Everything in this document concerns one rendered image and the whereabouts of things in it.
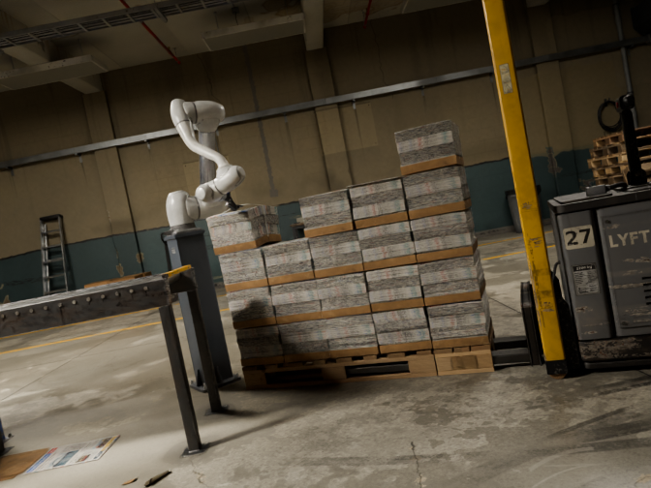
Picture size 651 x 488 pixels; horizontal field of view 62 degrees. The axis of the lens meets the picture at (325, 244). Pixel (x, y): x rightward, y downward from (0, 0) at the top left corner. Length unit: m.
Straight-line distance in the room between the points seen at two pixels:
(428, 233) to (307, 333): 0.90
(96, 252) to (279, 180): 3.56
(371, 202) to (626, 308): 1.28
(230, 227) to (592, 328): 1.96
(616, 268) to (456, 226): 0.74
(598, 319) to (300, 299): 1.50
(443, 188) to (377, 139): 7.15
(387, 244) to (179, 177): 7.53
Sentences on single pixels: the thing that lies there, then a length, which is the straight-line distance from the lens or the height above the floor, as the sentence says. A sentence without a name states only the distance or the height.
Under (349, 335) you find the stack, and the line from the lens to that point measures 3.01.
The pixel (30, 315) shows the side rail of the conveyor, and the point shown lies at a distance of 2.75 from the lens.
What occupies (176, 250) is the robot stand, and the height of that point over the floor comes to 0.90.
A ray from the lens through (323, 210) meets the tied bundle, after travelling 2.95.
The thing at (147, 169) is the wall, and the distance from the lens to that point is 10.26.
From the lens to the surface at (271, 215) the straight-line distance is 3.38.
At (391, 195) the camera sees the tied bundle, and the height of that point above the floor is 0.98.
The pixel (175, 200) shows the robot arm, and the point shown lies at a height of 1.21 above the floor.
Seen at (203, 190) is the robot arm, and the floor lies 1.20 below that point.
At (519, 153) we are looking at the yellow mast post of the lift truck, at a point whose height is 1.05.
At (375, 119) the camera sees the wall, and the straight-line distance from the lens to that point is 9.94.
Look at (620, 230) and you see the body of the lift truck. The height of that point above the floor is 0.63.
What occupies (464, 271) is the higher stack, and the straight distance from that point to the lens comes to 2.81.
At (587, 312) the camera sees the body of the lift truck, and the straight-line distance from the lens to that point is 2.69.
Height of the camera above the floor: 0.94
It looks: 3 degrees down
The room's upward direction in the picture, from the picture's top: 11 degrees counter-clockwise
